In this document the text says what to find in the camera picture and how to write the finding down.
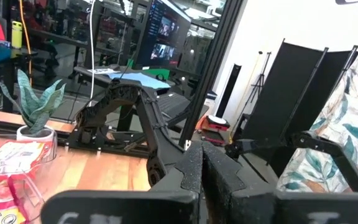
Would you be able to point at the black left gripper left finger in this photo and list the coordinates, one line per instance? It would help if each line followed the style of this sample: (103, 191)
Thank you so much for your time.
(166, 205)

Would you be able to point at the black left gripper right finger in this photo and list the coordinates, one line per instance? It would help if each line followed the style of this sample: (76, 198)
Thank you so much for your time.
(244, 205)

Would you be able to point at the orange Maruchan ramen packet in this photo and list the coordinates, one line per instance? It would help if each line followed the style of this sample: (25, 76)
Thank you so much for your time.
(14, 155)

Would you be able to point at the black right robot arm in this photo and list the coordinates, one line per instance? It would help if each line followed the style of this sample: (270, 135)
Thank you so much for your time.
(126, 93)

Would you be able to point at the black keyboard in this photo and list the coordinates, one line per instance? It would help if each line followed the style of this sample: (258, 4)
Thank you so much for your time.
(174, 104)

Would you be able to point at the red and white box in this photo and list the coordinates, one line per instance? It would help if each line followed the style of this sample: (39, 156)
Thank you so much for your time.
(217, 124)

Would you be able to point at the blue desk pad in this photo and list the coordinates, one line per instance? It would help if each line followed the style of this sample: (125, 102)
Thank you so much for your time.
(141, 80)

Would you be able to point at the black tower speaker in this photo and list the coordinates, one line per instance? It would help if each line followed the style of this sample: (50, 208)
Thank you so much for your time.
(228, 90)

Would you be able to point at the black metal strut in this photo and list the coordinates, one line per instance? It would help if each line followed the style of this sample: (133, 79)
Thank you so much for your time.
(337, 152)

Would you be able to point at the black folding screen panel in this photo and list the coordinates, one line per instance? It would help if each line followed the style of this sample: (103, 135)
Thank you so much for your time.
(281, 93)

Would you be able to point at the black tripod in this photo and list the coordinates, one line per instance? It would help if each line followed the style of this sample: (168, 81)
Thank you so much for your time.
(258, 84)

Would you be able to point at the black computer monitor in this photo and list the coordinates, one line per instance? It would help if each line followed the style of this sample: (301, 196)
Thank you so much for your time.
(166, 34)

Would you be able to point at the floral patterned fabric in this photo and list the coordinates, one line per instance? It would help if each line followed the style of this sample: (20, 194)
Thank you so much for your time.
(353, 124)

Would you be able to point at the snake plant in white pot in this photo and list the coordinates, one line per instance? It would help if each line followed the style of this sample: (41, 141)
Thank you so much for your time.
(34, 109)

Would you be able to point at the yellow-green bottle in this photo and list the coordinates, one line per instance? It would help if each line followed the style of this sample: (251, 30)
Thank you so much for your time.
(16, 35)

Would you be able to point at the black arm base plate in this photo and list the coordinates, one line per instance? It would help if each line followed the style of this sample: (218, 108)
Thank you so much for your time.
(117, 143)

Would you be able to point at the black aluminium rig frame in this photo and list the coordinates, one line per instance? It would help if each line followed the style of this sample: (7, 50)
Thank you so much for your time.
(210, 77)

